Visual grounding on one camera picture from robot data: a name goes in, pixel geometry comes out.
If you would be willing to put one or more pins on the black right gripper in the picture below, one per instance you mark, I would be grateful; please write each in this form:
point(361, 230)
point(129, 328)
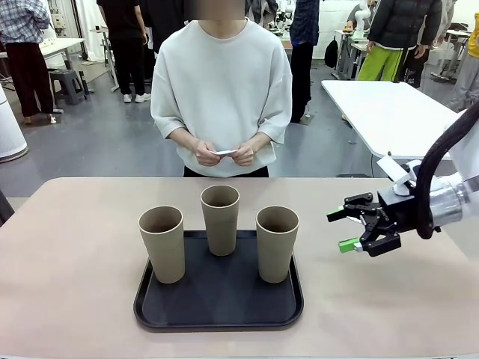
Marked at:
point(400, 213)

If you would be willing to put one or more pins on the tall beige cup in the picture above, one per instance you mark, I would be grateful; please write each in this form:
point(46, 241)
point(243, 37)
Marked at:
point(221, 232)
point(164, 254)
point(275, 254)

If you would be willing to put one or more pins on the white scalloped paper coaster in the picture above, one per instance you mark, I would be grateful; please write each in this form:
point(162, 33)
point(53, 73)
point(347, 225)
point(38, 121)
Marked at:
point(226, 152)

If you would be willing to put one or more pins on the person's left forearm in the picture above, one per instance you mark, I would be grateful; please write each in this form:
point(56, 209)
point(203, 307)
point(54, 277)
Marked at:
point(260, 139)

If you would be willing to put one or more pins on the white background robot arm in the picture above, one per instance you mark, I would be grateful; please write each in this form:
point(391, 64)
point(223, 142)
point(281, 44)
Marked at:
point(361, 15)

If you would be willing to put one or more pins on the person's right forearm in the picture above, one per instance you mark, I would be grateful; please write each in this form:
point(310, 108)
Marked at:
point(185, 136)

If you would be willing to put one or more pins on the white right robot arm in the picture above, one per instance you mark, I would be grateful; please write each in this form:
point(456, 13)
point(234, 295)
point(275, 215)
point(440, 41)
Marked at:
point(449, 202)

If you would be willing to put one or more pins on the person's left hand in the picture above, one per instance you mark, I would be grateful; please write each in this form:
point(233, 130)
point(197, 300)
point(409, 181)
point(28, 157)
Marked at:
point(245, 155)

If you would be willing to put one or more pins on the person's right hand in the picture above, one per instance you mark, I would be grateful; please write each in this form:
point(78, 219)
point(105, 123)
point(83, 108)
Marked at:
point(206, 155)

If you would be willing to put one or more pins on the large white table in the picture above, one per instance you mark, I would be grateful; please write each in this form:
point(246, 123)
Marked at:
point(374, 108)

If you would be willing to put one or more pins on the black plastic tray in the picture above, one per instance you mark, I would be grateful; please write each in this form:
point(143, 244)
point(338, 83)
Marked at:
point(224, 299)

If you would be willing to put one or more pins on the black backpack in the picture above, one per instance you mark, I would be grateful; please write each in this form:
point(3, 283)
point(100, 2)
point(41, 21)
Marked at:
point(331, 52)

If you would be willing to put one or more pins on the person in grey trousers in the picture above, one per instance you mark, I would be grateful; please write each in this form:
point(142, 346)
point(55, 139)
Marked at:
point(467, 75)

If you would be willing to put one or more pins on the person in beige sweater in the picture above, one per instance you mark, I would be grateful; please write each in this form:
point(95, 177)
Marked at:
point(224, 93)

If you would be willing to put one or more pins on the person in black puffer jacket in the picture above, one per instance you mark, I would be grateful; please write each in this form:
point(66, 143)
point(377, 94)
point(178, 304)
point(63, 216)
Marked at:
point(404, 18)

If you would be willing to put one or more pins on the person in blue patterned shirt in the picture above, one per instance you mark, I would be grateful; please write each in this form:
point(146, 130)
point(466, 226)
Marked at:
point(303, 22)

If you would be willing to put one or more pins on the person in black t-shirt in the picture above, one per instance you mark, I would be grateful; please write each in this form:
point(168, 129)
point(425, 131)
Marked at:
point(119, 22)

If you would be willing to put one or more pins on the grey plastic stool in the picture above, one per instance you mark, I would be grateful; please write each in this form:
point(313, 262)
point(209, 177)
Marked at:
point(67, 86)

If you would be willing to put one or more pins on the white background desk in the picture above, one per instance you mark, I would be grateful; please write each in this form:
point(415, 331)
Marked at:
point(63, 43)

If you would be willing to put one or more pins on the white cylindrical appliance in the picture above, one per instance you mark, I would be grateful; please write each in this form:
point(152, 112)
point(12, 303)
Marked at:
point(11, 131)

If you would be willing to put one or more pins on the person in plaid shirt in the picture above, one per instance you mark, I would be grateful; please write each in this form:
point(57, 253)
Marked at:
point(22, 18)

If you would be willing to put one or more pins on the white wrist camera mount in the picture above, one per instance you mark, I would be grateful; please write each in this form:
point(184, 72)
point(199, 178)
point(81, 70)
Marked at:
point(391, 168)

